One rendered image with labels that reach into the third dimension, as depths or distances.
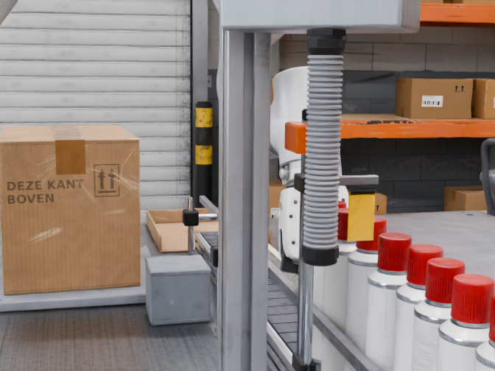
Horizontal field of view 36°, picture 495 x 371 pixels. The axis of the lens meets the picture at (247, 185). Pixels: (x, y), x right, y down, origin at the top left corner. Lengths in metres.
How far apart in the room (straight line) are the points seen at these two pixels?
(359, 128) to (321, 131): 3.96
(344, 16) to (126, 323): 0.75
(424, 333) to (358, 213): 0.19
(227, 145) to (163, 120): 4.35
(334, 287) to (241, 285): 0.15
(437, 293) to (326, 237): 0.11
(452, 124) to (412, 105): 0.27
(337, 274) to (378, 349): 0.14
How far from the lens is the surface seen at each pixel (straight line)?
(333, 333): 0.86
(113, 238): 1.37
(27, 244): 1.37
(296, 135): 0.76
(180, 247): 1.74
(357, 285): 0.85
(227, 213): 0.77
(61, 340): 1.22
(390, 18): 0.67
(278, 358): 1.06
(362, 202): 0.83
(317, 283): 0.95
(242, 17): 0.71
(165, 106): 5.11
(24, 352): 1.19
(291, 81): 1.03
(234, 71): 0.76
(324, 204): 0.67
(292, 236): 0.99
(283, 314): 1.16
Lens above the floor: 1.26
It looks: 9 degrees down
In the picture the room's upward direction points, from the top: 1 degrees clockwise
